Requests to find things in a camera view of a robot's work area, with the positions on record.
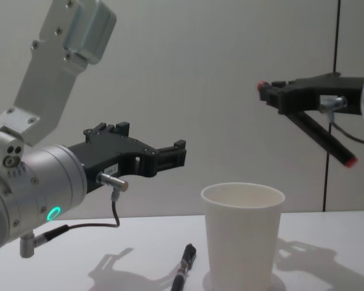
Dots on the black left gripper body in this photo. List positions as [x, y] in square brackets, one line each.
[115, 154]

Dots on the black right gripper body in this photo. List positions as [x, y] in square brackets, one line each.
[327, 88]

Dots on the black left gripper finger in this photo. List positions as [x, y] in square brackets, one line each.
[171, 157]
[123, 128]

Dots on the white paper cup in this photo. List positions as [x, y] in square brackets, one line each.
[242, 236]

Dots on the black marker with red ends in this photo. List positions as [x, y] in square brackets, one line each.
[321, 138]

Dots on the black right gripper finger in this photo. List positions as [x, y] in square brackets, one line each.
[271, 86]
[276, 102]

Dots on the black pen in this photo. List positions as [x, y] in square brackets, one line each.
[186, 262]

